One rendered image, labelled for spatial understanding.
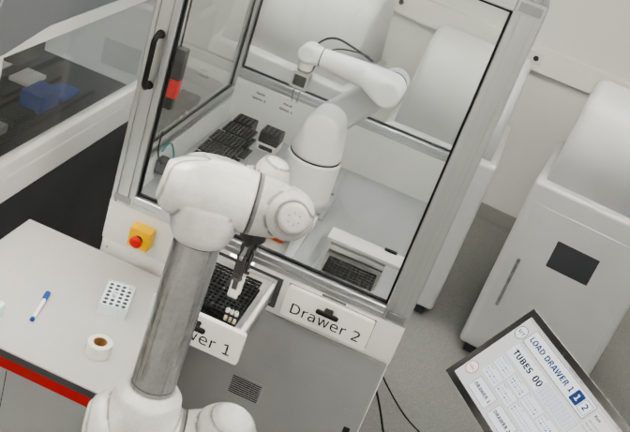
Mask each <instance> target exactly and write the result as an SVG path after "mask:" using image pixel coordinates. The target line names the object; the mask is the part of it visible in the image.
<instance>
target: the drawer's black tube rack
mask: <svg viewBox="0 0 630 432"><path fill-rule="evenodd" d="M219 266H221V267H219ZM215 267H216V268H215V269H214V272H213V274H212V277H211V280H210V283H209V286H208V289H207V293H206V295H205V298H204V299H205V300H207V301H209V302H211V303H212V304H216V305H219V306H221V307H224V308H227V307H229V308H230V309H234V313H235V311H238V312H239V318H238V319H237V320H236V323H235V324H232V322H233V318H232V321H231V322H228V318H229V316H228V318H227V320H224V319H223V318H224V315H225V314H223V313H220V312H218V311H216V310H215V309H213V308H210V307H208V306H206V305H202V309H201V312H202V313H203V314H206V315H208V316H210V317H212V318H215V319H217V320H220V321H222V322H225V323H227V324H229V325H231V326H232V327H235V326H236V324H237V323H238V321H240V320H241V318H242V317H243V315H244V314H245V312H246V311H247V310H248V308H249V306H250V305H251V303H252V302H253V301H254V299H255V298H256V296H257V295H258V293H259V292H260V290H259V287H260V286H261V285H262V282H261V281H259V280H256V279H254V278H252V277H250V276H246V279H245V282H244V285H243V288H242V290H241V293H240V295H238V296H237V299H236V300H235V299H233V298H232V297H229V296H227V293H228V290H229V287H230V285H231V282H232V280H231V275H232V274H233V269H231V268H229V267H227V266H225V265H222V264H220V263H218V262H217V263H216V266H215ZM224 268H225V269H224ZM218 269H219V270H218ZM228 270H230V271H228ZM222 271H224V272H222ZM226 273H228V274H226ZM254 281H255V282H254ZM248 282H249V283H248ZM258 283H259V284H258ZM252 284H253V285H252ZM257 286H258V287H257Z"/></svg>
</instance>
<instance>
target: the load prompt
mask: <svg viewBox="0 0 630 432"><path fill-rule="evenodd" d="M522 342H523V343H524V344H525V346H526V347H527V348H528V350H529V351H530V352H531V354H532V355H533V357H534V358H535V359H536V361H537V362H538V363H539V364H540V365H541V366H542V368H543V369H544V370H545V372H546V373H547V375H548V376H549V377H550V379H551V380H552V381H553V383H554V384H555V385H556V387H557V388H558V389H559V391H560V392H561V393H562V395H563V396H564V398H565V399H566V400H567V401H568V403H569V404H570V405H571V407H572V408H573V409H574V411H575V412H576V413H577V415H578V416H579V418H580V419H581V420H582V419H583V418H585V417H586V416H588V415H589V414H591V413H592V412H594V411H595V410H597V409H598V407H597V406H596V405H595V404H594V402H593V401H592V400H591V398H590V397H589V396H588V394H587V393H586V392H585V391H584V389H583V388H582V387H581V386H580V384H579V383H578V381H577V380H576V379H575V378H574V376H573V375H572V374H571V372H570V371H569V370H568V369H567V367H566V366H565V365H564V364H563V362H562V361H561V359H560V358H559V357H558V356H557V354H556V353H555V352H554V351H553V349H552V348H551V347H550V345H549V344H548V343H547V341H546V340H545V339H544V338H543V337H542V336H541V335H540V333H539V332H538V331H536V332H534V333H533V334H531V335H529V336H528V337H527V338H525V339H524V340H522Z"/></svg>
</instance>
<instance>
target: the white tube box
mask: <svg viewBox="0 0 630 432"><path fill-rule="evenodd" d="M128 288H129V285H127V284H124V283H120V282H116V281H113V280H109V282H108V284H107V287H106V289H105V291H104V292H103V295H102V297H101V299H100V301H99V304H98V308H97V313H99V314H103V315H107V316H110V317H114V318H118V319H121V320H125V318H126V315H127V313H128V309H129V307H130V304H131V302H132V299H133V297H134V293H135V290H136V287H134V286H133V289H132V290H129V289H128ZM114 291H116V292H117V294H116V297H115V298H113V297H112V296H113V292H114Z"/></svg>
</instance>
